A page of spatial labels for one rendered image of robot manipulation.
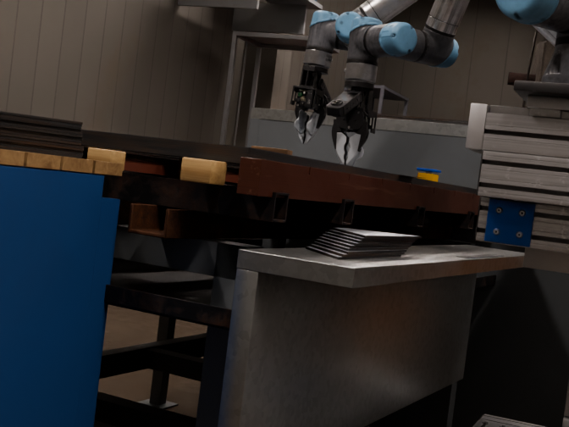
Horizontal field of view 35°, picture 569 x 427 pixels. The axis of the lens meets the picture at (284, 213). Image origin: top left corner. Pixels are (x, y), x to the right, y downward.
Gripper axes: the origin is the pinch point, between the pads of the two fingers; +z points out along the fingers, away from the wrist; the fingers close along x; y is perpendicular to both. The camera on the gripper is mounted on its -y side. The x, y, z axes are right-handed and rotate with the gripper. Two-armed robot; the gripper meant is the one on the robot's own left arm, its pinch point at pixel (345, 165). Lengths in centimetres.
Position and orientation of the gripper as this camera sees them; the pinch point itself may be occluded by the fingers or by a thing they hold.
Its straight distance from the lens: 217.5
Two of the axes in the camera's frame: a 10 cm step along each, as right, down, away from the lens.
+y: 4.5, 0.3, 8.9
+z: -1.2, 9.9, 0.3
